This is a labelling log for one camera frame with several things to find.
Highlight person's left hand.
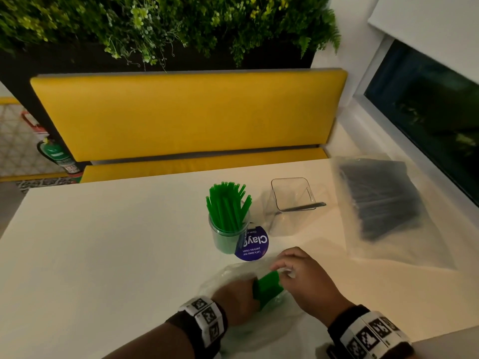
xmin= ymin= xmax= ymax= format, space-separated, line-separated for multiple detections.
xmin=211 ymin=277 xmax=262 ymax=328

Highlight person's right hand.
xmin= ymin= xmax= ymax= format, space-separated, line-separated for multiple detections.
xmin=270 ymin=246 xmax=356 ymax=328

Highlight thin clear plastic bag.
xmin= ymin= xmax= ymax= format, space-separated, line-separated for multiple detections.
xmin=198 ymin=257 xmax=312 ymax=354

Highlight clear round plastic cup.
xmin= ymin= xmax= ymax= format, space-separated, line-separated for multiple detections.
xmin=208 ymin=212 xmax=251 ymax=255

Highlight bunch of green straws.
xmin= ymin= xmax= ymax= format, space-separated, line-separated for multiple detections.
xmin=205 ymin=180 xmax=253 ymax=254

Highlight square clear holder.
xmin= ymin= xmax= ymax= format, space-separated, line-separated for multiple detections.
xmin=263 ymin=177 xmax=319 ymax=236

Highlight stack of black straws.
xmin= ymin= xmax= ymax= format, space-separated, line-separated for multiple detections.
xmin=338 ymin=160 xmax=424 ymax=242

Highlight frosted clear plastic bag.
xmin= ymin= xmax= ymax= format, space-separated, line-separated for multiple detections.
xmin=330 ymin=156 xmax=458 ymax=272

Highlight person's left forearm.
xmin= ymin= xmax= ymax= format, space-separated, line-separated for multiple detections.
xmin=100 ymin=320 xmax=198 ymax=359

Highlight black left wristband with markers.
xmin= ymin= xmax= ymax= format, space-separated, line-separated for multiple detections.
xmin=165 ymin=295 xmax=230 ymax=359

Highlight purple round sign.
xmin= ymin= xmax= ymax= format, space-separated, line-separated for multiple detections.
xmin=234 ymin=222 xmax=271 ymax=263

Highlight dark stick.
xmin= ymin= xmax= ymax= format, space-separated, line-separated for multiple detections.
xmin=278 ymin=201 xmax=327 ymax=214

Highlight yellow bench seat cushion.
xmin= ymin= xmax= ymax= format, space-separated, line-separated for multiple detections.
xmin=80 ymin=146 xmax=330 ymax=184

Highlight yellow bench seat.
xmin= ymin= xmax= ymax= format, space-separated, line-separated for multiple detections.
xmin=29 ymin=68 xmax=349 ymax=163

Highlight dark window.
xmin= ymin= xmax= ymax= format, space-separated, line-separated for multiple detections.
xmin=363 ymin=38 xmax=479 ymax=208

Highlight green fire extinguisher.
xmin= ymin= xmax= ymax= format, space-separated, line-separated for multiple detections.
xmin=36 ymin=139 xmax=83 ymax=177

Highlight red and white sign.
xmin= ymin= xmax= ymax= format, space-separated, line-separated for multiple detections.
xmin=20 ymin=111 xmax=50 ymax=137

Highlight white roller blind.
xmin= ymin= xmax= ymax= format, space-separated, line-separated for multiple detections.
xmin=367 ymin=0 xmax=479 ymax=76

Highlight black planter box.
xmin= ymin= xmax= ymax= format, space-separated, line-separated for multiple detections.
xmin=0 ymin=40 xmax=317 ymax=166

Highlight yellow framed mesh partition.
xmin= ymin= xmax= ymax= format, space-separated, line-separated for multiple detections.
xmin=0 ymin=96 xmax=81 ymax=183

